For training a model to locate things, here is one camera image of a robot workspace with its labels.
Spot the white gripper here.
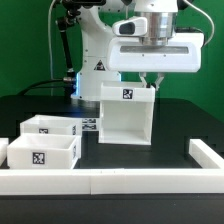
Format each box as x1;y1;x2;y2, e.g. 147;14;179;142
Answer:
107;33;204;90

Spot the white drawer cabinet frame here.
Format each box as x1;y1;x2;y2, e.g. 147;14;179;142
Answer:
98;82;155;145

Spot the white drawer box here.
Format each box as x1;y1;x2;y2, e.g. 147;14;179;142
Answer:
7;133;81;169
20;115;82;135

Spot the white front drawer box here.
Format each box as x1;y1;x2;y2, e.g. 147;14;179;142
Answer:
7;133;81;169

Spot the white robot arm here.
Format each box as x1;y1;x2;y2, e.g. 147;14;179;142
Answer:
62;0;205;102

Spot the marker tag sheet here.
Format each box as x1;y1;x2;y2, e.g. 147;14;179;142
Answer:
82;118;99;131

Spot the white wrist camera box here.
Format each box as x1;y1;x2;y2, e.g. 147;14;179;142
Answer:
112;16;148;36

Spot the white right border rail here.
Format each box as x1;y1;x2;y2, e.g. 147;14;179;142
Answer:
189;139;224;169

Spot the white border rail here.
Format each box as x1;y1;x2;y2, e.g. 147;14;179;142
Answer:
0;138;9;166
0;169;224;195
189;139;224;169

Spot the white cable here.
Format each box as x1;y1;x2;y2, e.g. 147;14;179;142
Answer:
47;0;58;81

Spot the white front border rail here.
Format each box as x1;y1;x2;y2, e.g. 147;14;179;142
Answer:
0;169;224;195

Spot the black base cable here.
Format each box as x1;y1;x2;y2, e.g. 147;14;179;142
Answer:
17;78;68;97

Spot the white left border rail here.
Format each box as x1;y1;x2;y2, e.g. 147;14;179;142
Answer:
0;138;9;166

